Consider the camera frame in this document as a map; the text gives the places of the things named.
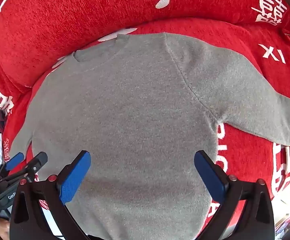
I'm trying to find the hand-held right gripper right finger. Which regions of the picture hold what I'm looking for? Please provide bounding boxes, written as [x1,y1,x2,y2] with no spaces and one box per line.
[194,150,275,240]

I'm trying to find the red cloth with white print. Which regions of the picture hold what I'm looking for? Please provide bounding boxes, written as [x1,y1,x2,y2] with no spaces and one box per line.
[1,17,290,230]

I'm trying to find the grey knit sweater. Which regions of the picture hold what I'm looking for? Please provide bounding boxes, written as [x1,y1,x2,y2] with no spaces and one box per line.
[9,32,290,240]

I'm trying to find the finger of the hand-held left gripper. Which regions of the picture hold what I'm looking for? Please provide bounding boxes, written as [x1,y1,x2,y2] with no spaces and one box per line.
[0,152,48,184]
[0,152,25,183]

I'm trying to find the colourful printed packets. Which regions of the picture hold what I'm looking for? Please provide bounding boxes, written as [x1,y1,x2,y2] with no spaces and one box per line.
[275,214,290,238]

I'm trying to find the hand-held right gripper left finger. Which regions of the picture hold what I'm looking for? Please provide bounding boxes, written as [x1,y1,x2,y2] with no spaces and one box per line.
[9,150,92,240]

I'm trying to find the red printed sofa backrest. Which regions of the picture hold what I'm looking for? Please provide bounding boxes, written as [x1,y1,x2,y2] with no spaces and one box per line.
[0,0,290,93]

